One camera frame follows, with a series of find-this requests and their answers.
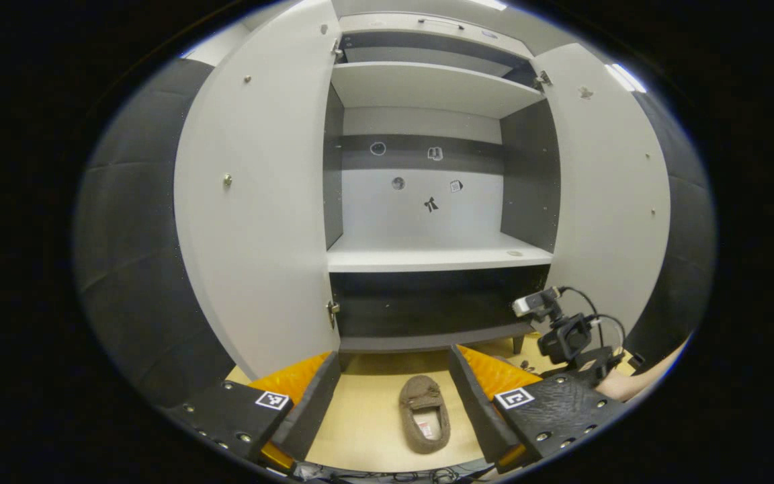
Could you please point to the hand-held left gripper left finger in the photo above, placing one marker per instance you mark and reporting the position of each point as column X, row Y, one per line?
column 316, row 403

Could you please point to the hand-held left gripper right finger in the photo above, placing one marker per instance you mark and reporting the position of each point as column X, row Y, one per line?
column 478, row 403

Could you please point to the brown fuzzy shoe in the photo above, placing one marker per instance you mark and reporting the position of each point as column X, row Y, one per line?
column 424, row 403

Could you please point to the white shoe cabinet door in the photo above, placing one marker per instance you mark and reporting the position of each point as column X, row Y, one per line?
column 609, row 202
column 259, row 202

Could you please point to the white and grey shoe cabinet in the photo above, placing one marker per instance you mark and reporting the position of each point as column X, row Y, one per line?
column 528, row 181

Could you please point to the metal door hinge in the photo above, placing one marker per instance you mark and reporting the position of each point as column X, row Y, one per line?
column 541, row 78
column 337, row 50
column 332, row 310

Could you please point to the white cabinet shelf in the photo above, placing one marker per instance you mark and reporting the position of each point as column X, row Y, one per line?
column 427, row 87
column 427, row 254

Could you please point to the black quilted backdrop cloth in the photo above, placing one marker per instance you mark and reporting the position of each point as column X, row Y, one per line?
column 686, row 235
column 132, row 235

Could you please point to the small ceiling light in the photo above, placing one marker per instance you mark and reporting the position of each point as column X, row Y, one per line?
column 625, row 77

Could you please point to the large ceiling light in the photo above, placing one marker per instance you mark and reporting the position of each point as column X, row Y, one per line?
column 488, row 3

